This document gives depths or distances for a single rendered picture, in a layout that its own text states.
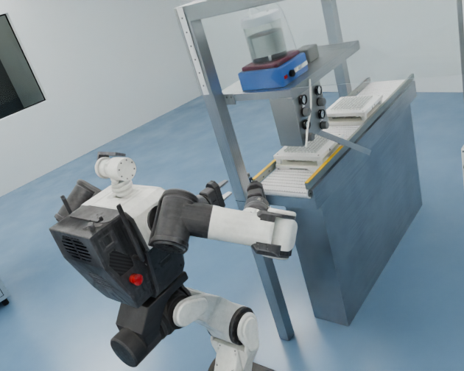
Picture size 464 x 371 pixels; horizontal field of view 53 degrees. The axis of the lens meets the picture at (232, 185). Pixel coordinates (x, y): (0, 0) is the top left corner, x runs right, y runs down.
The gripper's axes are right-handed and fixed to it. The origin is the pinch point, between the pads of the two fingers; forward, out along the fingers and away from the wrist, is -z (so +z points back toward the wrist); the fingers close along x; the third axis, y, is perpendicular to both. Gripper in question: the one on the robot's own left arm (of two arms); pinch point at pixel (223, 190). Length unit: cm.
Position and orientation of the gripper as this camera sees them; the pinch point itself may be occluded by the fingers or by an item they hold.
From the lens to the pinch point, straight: 180.5
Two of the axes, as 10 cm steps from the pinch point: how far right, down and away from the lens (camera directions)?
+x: 2.7, 8.7, 4.2
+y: 6.8, 1.4, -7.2
